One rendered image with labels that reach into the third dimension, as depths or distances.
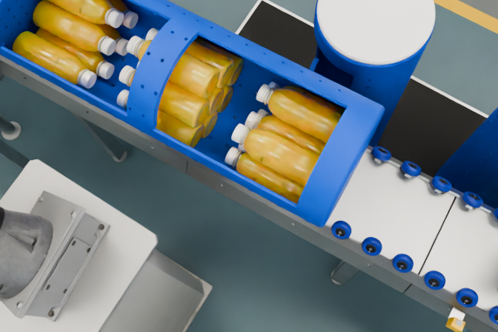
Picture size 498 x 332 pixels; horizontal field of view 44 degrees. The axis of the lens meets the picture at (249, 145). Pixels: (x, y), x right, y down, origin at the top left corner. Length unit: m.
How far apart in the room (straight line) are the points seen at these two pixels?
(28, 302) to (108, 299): 0.18
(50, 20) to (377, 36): 0.76
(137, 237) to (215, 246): 1.16
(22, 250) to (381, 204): 0.79
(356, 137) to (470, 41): 1.62
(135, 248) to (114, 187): 1.27
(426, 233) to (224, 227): 1.09
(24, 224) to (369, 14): 0.90
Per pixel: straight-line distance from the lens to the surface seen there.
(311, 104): 1.28
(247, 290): 2.34
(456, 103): 2.43
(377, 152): 1.43
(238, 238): 2.36
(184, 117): 1.29
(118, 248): 1.23
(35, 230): 1.11
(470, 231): 1.49
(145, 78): 1.24
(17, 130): 2.67
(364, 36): 1.47
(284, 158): 1.23
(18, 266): 1.10
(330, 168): 1.15
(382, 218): 1.45
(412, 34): 1.49
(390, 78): 1.54
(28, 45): 1.51
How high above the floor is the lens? 2.33
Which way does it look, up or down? 72 degrees down
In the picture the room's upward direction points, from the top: 9 degrees counter-clockwise
